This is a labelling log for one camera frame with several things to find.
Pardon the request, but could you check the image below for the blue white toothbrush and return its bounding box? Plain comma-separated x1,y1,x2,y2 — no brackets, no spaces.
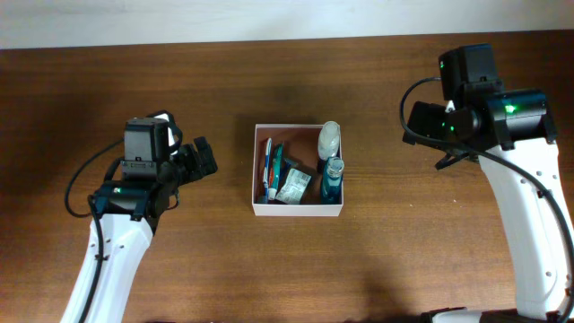
262,137,273,204

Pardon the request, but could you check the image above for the green white toothpaste tube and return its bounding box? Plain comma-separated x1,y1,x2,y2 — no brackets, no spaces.
268,144,284,200

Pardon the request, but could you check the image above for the blue disposable razor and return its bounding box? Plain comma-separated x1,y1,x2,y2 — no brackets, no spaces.
280,157,299,184

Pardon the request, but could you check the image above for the white spray bottle blue base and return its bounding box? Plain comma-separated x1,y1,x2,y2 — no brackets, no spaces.
317,121,341,174

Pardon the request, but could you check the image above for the green white soap packet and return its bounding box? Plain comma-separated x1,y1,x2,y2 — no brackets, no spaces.
275,169,311,205

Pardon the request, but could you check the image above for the teal mouthwash bottle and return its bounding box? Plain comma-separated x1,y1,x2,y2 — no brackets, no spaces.
320,157,344,205

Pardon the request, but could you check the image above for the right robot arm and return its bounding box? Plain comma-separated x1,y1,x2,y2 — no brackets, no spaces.
399,44,573,322

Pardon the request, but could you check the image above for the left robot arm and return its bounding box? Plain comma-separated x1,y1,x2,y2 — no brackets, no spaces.
62,112,218,322

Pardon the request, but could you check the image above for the white cardboard box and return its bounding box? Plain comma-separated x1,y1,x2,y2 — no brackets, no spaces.
251,124,345,217

